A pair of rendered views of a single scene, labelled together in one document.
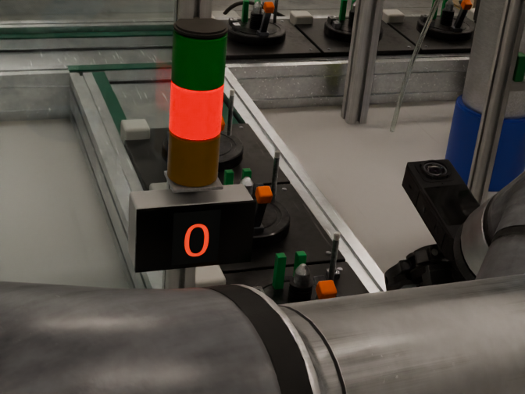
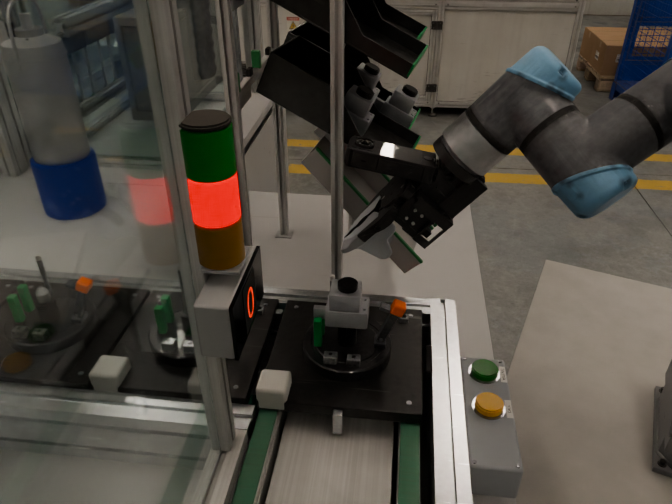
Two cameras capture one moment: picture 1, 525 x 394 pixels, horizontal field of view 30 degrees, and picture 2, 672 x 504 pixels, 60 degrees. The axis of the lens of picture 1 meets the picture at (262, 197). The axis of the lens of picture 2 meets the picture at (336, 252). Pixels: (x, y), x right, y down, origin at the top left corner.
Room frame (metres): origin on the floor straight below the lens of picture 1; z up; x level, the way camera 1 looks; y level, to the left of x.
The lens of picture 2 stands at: (0.52, 0.48, 1.60)
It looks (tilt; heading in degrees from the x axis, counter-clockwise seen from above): 33 degrees down; 297
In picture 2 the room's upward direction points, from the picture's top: straight up
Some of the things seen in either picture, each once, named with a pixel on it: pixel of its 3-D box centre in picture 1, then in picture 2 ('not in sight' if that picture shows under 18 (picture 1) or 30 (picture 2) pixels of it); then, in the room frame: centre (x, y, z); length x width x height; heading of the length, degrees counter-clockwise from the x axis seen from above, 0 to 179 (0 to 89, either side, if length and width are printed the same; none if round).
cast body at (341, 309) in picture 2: not in sight; (340, 300); (0.83, -0.14, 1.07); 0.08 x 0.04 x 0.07; 20
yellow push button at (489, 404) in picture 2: not in sight; (488, 406); (0.59, -0.14, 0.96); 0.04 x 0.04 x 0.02
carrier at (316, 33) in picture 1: (355, 16); not in sight; (2.25, -0.18, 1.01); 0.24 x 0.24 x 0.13; 20
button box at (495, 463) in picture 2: not in sight; (485, 421); (0.59, -0.14, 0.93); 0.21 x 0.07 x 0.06; 110
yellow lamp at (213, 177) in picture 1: (193, 153); (219, 237); (0.86, 0.07, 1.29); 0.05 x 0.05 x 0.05
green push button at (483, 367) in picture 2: not in sight; (484, 372); (0.61, -0.21, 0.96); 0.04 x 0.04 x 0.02
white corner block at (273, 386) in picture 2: not in sight; (273, 389); (0.88, -0.02, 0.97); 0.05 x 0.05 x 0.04; 20
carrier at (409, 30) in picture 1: (447, 14); not in sight; (2.34, -0.41, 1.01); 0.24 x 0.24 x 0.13; 20
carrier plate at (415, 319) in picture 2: not in sight; (346, 354); (0.82, -0.15, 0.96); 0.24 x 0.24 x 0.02; 20
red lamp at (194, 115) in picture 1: (196, 105); (214, 195); (0.86, 0.07, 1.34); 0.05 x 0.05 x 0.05
